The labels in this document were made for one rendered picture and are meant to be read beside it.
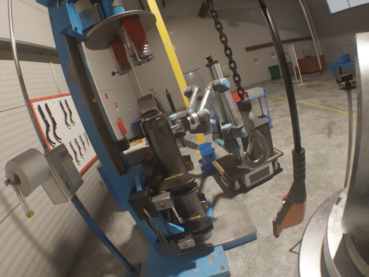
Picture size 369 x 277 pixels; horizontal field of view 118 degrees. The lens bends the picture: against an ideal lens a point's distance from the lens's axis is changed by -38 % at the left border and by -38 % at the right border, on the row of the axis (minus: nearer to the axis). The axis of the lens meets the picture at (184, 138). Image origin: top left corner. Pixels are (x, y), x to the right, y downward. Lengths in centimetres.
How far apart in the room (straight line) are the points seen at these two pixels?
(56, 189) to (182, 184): 97
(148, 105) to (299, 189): 107
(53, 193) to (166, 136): 101
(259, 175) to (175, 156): 150
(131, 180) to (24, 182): 77
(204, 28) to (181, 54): 248
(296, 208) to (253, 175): 185
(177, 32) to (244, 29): 472
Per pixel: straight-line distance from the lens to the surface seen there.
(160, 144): 131
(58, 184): 147
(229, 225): 201
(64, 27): 140
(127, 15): 122
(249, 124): 48
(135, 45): 118
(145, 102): 130
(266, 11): 52
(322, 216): 24
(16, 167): 130
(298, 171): 61
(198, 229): 157
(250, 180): 253
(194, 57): 1226
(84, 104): 146
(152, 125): 128
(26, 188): 132
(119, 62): 152
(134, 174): 131
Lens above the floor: 165
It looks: 17 degrees down
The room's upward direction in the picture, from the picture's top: 20 degrees counter-clockwise
